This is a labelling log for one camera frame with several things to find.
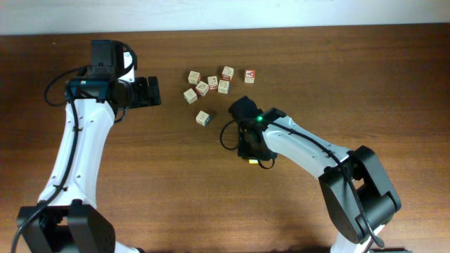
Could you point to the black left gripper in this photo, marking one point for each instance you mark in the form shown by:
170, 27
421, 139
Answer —
144, 98

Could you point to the leaf wooden block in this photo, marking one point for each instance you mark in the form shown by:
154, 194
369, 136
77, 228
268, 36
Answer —
202, 88

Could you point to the baseball wooden block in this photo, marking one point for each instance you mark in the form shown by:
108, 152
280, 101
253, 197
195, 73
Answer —
212, 82

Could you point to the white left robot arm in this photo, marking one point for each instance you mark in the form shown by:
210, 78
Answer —
65, 217

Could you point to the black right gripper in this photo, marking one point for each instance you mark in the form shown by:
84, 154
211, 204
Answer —
242, 152

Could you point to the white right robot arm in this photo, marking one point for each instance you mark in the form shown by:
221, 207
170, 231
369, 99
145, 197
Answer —
358, 193

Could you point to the blue number five block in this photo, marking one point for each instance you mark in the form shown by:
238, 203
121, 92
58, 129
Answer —
202, 118

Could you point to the snail wooden block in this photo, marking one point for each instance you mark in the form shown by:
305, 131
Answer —
223, 86

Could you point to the elephant wooden block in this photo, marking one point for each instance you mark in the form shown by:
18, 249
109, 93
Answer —
227, 73

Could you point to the red letter A block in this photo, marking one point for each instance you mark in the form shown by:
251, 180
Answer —
249, 76

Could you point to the butterfly wooden block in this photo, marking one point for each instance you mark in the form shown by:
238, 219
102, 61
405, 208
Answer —
194, 77

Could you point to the green letter wooden block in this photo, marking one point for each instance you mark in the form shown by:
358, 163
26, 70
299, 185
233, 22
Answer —
190, 96

